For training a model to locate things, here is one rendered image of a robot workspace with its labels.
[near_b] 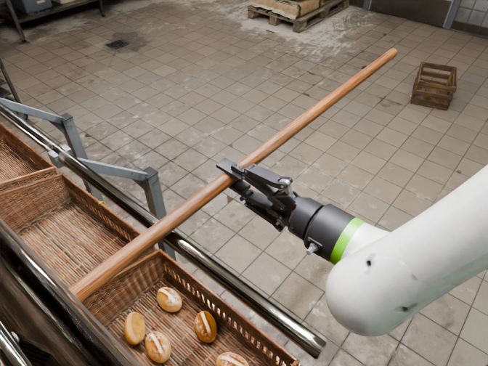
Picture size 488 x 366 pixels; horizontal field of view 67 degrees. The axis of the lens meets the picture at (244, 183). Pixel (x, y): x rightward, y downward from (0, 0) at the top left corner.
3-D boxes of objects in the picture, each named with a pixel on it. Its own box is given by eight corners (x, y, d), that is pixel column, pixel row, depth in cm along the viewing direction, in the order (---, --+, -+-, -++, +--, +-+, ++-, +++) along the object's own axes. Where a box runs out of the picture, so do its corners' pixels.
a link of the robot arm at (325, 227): (354, 238, 71) (364, 205, 65) (321, 278, 65) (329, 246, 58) (326, 222, 74) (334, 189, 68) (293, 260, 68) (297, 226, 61)
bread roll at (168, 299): (152, 301, 123) (149, 291, 119) (167, 286, 126) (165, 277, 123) (172, 319, 118) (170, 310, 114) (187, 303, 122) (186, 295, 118)
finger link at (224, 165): (241, 181, 74) (240, 179, 73) (215, 167, 77) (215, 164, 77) (250, 173, 75) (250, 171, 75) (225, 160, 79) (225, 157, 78)
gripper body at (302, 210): (306, 220, 63) (263, 195, 67) (301, 250, 69) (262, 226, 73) (330, 196, 67) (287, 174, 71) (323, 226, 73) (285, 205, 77)
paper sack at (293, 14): (294, 22, 430) (295, 8, 418) (270, 15, 448) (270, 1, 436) (324, 7, 461) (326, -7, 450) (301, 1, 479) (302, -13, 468)
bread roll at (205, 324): (191, 318, 118) (189, 309, 114) (211, 311, 120) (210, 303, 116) (200, 348, 111) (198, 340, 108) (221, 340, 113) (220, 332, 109)
